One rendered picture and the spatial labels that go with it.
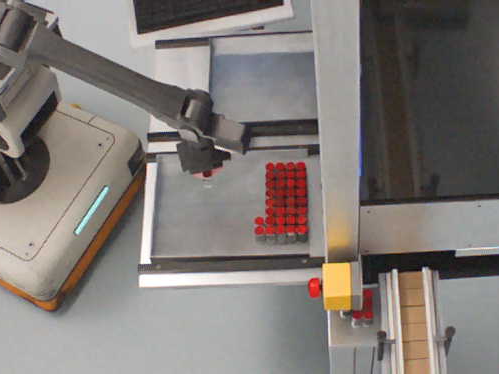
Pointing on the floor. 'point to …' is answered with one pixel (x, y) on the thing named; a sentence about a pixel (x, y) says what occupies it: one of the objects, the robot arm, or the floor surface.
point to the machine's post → (338, 135)
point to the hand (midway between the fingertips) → (206, 173)
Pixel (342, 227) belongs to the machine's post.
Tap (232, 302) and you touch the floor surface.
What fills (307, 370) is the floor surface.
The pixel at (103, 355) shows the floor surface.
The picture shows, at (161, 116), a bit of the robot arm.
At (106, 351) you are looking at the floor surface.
